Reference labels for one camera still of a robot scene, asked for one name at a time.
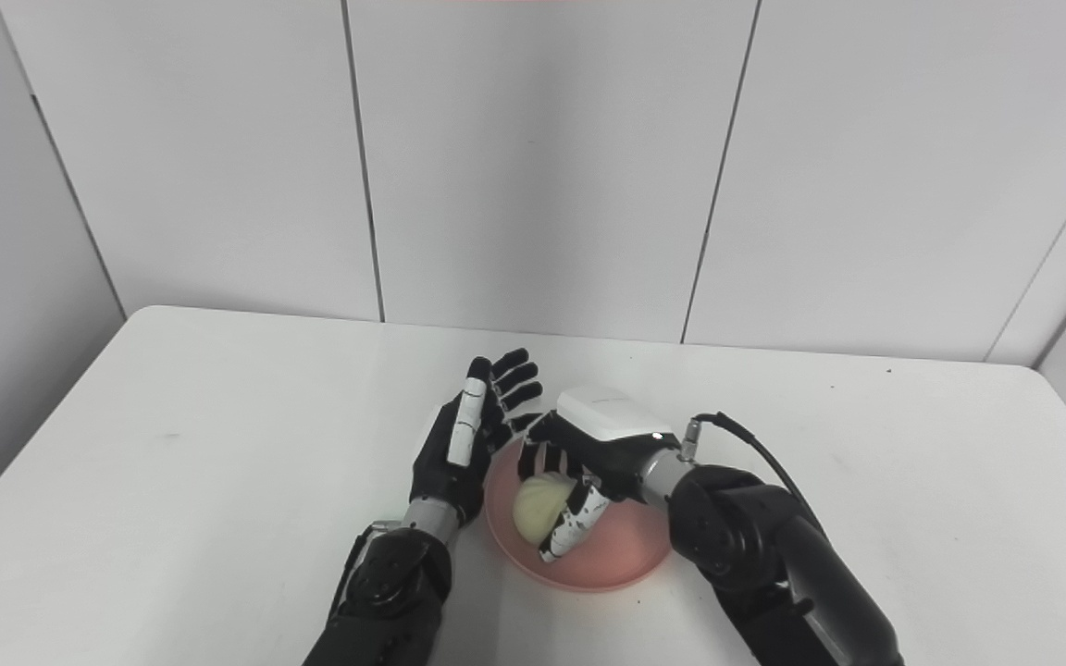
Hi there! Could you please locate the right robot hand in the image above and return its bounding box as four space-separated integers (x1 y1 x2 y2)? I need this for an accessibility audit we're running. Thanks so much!
518 387 685 563

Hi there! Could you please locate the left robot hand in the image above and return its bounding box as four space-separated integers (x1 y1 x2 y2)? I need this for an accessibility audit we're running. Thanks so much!
409 348 545 528

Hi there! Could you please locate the white steamed bun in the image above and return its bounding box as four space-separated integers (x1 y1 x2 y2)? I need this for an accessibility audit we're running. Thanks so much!
513 472 580 547

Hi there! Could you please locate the pink round plate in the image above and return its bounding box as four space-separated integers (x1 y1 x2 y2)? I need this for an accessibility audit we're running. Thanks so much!
484 435 675 593

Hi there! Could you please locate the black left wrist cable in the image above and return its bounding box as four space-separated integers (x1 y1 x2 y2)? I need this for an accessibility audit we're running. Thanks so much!
329 520 403 621

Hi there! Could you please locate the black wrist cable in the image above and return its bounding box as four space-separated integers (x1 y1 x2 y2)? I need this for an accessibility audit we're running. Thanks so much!
329 520 403 621
678 412 821 528

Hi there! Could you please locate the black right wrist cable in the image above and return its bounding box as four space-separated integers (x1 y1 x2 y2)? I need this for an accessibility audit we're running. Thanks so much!
678 412 821 528

